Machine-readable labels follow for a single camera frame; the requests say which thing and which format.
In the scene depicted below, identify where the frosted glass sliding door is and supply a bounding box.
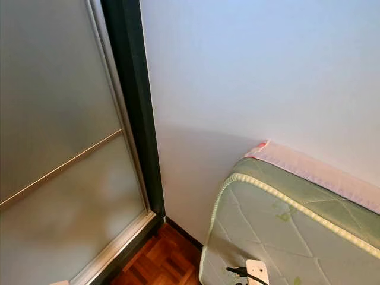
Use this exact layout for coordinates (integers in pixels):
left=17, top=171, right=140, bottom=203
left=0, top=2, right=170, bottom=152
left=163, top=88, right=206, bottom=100
left=0, top=0, right=158, bottom=285

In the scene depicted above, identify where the pale pink fabric strip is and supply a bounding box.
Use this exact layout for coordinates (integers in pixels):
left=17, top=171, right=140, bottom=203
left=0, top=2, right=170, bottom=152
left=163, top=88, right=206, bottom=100
left=243, top=140, right=380, bottom=216

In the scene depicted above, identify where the dark skirting board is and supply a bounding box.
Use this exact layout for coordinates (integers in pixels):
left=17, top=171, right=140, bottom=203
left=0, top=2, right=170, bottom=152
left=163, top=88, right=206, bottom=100
left=165, top=217, right=205, bottom=250

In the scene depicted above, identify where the dark door frame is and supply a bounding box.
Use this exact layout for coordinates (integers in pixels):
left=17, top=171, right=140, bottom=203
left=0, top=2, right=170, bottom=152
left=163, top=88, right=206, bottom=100
left=86, top=0, right=167, bottom=285

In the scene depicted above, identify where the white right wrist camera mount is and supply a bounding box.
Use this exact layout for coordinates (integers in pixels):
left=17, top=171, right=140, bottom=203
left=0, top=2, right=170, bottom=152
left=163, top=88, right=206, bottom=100
left=246, top=259, right=270, bottom=285

